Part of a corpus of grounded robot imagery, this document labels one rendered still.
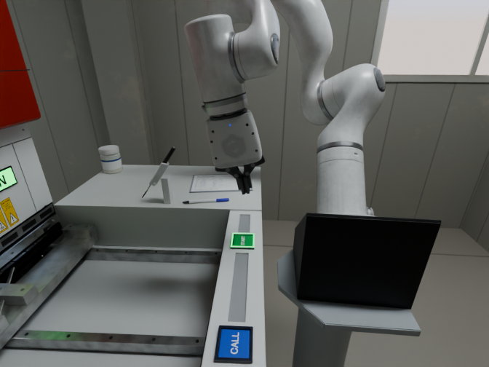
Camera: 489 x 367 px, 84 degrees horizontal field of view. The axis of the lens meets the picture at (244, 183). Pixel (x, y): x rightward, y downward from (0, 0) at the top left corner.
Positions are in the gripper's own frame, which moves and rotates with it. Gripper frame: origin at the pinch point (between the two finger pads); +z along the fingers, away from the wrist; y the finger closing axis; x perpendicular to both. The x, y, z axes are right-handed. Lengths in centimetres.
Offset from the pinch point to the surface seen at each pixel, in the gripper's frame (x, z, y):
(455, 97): 159, 31, 144
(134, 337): -17.8, 21.5, -26.4
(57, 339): -18.9, 18.3, -41.4
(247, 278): -11.6, 15.8, -2.3
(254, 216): 11.8, 15.7, -1.0
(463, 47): 157, -2, 145
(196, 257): 7.9, 23.8, -19.7
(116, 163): 41, 1, -52
